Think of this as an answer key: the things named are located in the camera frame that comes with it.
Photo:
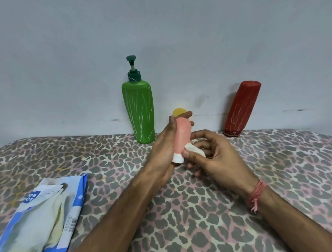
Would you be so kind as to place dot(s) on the person's left hand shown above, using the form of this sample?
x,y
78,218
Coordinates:
x,y
159,153

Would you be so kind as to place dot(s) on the person's right hand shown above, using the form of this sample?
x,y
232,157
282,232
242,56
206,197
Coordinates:
x,y
225,161

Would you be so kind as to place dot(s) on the person's right little finger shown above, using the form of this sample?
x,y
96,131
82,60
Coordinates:
x,y
195,171

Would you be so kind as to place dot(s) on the person's right middle finger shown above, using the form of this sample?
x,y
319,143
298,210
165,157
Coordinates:
x,y
203,144

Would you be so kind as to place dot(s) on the person's left thumb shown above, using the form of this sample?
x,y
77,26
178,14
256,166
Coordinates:
x,y
172,124

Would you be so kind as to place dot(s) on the person's right thumb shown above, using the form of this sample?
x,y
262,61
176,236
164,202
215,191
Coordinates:
x,y
195,158

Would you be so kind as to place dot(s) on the white wipe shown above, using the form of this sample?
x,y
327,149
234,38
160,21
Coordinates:
x,y
195,150

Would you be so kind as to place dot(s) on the pink tube with white cap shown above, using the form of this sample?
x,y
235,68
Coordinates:
x,y
182,137

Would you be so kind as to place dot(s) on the person's left forearm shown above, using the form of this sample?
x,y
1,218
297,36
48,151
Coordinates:
x,y
122,215

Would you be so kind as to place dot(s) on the person's right forearm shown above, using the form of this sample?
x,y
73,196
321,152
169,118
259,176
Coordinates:
x,y
290,223

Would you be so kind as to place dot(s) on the yellow round lid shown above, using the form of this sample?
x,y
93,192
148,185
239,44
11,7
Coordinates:
x,y
178,112

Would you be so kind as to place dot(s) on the green pump bottle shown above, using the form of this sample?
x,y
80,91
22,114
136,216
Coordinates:
x,y
140,109

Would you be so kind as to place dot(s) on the leopard print bed sheet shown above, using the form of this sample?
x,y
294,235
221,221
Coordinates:
x,y
197,213

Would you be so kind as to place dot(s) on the red bottle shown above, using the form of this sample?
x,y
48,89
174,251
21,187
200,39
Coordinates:
x,y
241,109

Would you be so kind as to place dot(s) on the red thread wristband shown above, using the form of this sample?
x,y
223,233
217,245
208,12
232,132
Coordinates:
x,y
255,193

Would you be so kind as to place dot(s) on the blue and white wipes packet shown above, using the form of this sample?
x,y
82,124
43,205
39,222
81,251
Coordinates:
x,y
39,218

